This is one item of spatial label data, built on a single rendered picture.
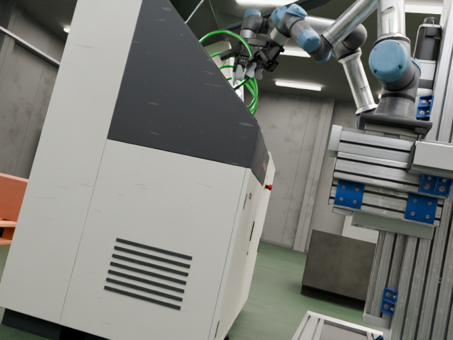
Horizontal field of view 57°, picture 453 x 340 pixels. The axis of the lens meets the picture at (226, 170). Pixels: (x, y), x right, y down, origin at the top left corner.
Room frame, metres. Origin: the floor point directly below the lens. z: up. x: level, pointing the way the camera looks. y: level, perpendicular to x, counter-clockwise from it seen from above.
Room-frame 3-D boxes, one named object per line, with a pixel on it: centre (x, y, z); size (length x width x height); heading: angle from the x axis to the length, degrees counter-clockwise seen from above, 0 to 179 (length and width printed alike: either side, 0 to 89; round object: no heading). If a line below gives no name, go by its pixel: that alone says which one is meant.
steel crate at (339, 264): (4.36, -1.38, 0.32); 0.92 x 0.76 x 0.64; 169
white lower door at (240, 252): (1.86, -0.14, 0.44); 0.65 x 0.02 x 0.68; 170
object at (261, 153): (1.86, -0.13, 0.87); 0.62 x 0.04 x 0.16; 170
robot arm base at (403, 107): (1.42, -0.53, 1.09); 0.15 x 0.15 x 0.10
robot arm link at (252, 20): (1.89, 0.04, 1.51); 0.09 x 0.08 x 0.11; 101
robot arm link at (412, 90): (1.42, -0.53, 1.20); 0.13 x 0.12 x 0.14; 144
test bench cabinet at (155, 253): (1.91, 0.14, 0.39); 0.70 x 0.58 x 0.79; 170
